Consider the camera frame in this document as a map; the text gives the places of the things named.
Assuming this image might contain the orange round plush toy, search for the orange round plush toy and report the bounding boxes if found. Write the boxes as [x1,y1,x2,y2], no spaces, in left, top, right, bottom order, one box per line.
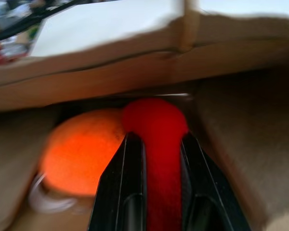
[40,108,126,197]

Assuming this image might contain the cardboard box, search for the cardboard box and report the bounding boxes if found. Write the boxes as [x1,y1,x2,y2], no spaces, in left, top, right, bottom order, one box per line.
[0,0,289,231]

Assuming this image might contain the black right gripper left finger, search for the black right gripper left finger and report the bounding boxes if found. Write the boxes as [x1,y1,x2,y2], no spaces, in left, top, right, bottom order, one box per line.
[88,132,148,231]

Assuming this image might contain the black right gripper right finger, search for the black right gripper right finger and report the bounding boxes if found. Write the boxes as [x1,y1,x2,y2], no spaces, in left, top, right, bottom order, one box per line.
[180,132,252,231]

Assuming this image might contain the black cable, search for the black cable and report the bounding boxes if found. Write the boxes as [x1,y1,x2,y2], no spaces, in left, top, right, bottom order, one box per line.
[0,0,74,42]

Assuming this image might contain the red plush toy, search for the red plush toy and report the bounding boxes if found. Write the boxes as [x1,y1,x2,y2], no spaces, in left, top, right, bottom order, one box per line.
[121,97,189,231]

